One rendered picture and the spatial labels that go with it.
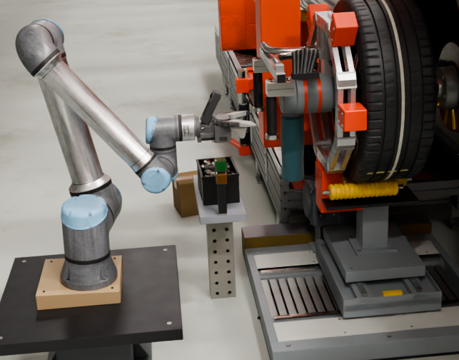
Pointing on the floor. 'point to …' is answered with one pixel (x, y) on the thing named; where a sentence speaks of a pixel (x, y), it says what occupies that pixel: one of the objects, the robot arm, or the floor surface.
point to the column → (221, 260)
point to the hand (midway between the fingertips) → (254, 116)
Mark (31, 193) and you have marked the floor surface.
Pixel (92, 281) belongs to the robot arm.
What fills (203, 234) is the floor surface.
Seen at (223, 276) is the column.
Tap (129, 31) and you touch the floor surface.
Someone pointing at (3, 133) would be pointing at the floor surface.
